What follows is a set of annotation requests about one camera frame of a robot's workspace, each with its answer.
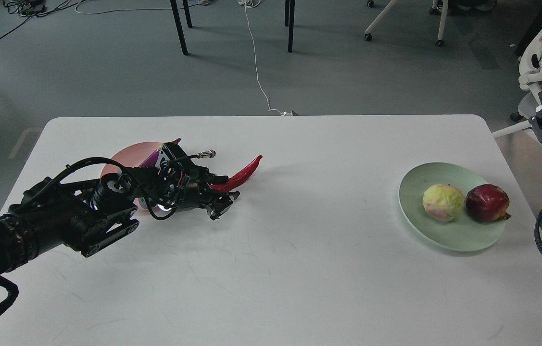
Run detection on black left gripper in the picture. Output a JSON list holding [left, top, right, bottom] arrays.
[[136, 142, 240, 220]]

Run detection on red chili pepper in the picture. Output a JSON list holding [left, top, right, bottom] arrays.
[[210, 155, 263, 193]]

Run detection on purple eggplant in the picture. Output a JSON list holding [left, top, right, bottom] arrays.
[[138, 142, 164, 168]]

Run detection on red pomegranate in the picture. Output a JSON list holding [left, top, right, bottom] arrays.
[[465, 184, 511, 222]]

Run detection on green yellow round fruit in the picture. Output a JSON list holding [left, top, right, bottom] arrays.
[[422, 184, 465, 222]]

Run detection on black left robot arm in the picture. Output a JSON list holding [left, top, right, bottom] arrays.
[[0, 140, 259, 316]]

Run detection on pink plate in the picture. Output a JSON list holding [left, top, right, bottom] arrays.
[[100, 141, 165, 212]]

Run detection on green plate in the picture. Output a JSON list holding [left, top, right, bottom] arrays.
[[398, 162, 506, 252]]

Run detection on white office chair base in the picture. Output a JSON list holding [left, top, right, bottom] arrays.
[[364, 0, 497, 47]]

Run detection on black table leg left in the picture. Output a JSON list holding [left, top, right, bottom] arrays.
[[169, 0, 192, 56]]

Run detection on black table leg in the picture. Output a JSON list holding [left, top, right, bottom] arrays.
[[169, 0, 192, 56], [284, 0, 296, 53]]

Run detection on black table leg right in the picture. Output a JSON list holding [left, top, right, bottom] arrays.
[[284, 0, 296, 53]]

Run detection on white floor cable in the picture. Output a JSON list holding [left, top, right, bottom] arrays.
[[237, 0, 295, 117]]

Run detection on black floor cables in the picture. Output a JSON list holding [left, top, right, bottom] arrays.
[[0, 0, 204, 59]]

